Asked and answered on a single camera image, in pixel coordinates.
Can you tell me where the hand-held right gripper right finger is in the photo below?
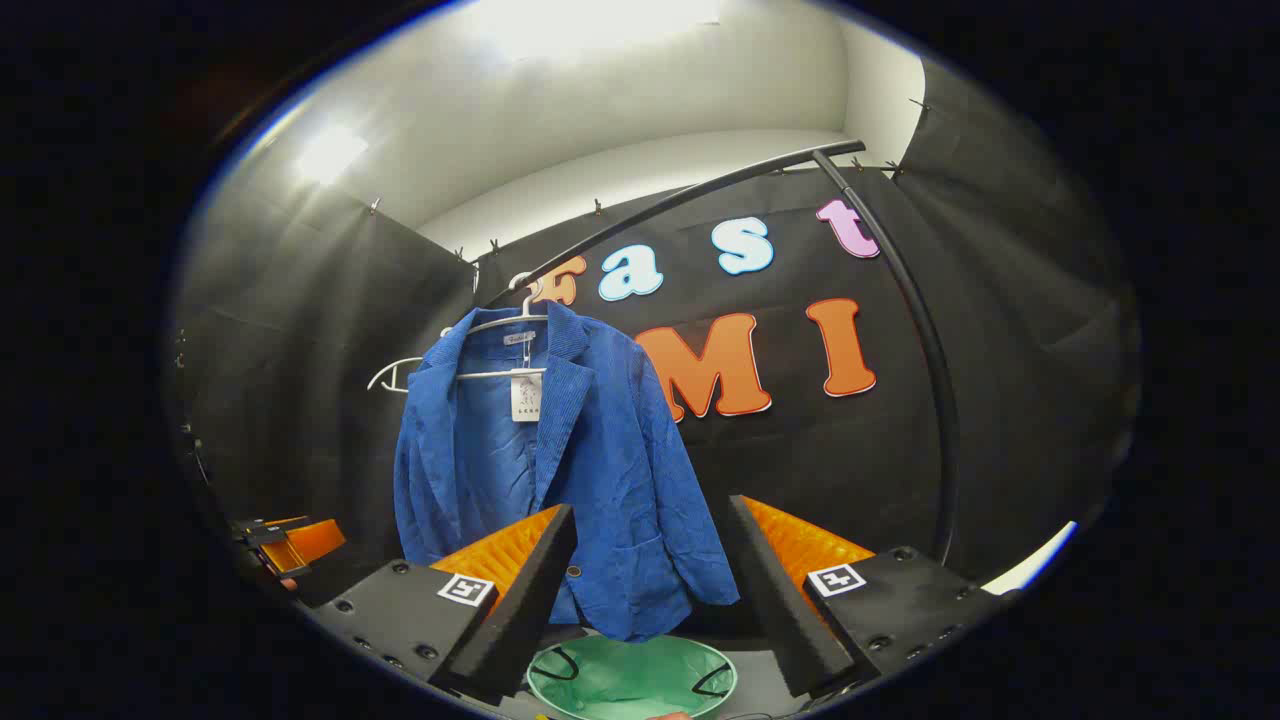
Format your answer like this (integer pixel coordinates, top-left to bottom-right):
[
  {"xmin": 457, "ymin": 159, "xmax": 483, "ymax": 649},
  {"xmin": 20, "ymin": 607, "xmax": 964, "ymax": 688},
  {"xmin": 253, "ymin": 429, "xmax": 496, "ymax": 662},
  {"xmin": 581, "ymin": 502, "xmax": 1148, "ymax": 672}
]
[{"xmin": 728, "ymin": 494, "xmax": 1016, "ymax": 701}]

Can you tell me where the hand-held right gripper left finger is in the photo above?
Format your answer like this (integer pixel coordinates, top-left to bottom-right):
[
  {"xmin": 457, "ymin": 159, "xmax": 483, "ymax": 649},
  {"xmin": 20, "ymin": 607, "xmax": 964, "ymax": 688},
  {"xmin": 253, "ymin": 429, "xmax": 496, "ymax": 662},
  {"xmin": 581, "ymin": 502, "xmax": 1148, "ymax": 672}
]
[{"xmin": 295, "ymin": 503, "xmax": 579, "ymax": 706}]

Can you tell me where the green laundry hamper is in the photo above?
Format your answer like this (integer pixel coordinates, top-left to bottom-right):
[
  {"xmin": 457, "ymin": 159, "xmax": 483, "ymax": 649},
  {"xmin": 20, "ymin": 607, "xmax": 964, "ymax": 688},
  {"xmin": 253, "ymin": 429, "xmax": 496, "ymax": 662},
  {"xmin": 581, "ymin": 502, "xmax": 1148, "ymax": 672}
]
[{"xmin": 526, "ymin": 633, "xmax": 739, "ymax": 720}]

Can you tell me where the blue corduroy jacket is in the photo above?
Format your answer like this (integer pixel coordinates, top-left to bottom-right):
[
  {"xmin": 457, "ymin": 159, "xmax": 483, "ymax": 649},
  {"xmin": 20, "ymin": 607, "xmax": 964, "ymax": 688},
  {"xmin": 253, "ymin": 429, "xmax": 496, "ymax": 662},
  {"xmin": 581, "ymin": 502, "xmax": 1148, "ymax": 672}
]
[{"xmin": 393, "ymin": 302, "xmax": 741, "ymax": 643}]

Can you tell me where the small white clothes hanger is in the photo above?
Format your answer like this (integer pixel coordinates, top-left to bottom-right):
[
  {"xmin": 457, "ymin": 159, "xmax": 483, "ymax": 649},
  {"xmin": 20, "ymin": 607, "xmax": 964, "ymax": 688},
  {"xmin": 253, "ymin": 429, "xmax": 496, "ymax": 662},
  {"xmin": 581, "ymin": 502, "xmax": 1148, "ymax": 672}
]
[{"xmin": 366, "ymin": 356, "xmax": 427, "ymax": 394}]

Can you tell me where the large white clothes hanger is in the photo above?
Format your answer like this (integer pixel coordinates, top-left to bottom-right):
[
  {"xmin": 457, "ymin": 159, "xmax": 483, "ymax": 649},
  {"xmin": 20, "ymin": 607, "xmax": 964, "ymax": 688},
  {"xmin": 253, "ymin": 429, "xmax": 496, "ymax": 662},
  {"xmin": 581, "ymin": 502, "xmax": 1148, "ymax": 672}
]
[{"xmin": 440, "ymin": 272, "xmax": 551, "ymax": 383}]

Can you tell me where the black clothes rack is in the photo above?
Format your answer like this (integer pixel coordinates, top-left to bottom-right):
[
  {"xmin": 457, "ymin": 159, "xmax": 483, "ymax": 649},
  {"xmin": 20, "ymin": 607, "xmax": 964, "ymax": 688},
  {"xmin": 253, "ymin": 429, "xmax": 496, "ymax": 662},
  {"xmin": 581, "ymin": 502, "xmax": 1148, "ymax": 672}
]
[{"xmin": 478, "ymin": 140, "xmax": 963, "ymax": 566}]

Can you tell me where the black backdrop cloth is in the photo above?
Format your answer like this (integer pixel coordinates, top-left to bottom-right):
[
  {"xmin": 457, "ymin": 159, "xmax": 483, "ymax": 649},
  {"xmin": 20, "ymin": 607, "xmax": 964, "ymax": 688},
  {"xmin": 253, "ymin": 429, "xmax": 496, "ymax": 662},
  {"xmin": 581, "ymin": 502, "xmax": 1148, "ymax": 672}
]
[{"xmin": 170, "ymin": 60, "xmax": 1141, "ymax": 601}]

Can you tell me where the small ceiling light panel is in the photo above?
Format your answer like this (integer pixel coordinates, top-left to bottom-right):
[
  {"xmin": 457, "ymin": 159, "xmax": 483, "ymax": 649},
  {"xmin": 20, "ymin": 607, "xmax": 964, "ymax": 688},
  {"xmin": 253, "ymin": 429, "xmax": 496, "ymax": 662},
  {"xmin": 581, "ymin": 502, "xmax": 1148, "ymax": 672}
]
[{"xmin": 295, "ymin": 122, "xmax": 371, "ymax": 186}]

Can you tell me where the large ceiling light panel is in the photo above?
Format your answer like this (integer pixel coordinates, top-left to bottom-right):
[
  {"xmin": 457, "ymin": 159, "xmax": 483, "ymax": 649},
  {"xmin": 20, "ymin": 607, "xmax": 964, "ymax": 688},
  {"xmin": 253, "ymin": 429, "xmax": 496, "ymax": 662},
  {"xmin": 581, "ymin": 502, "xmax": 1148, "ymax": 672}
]
[{"xmin": 465, "ymin": 0, "xmax": 726, "ymax": 56}]

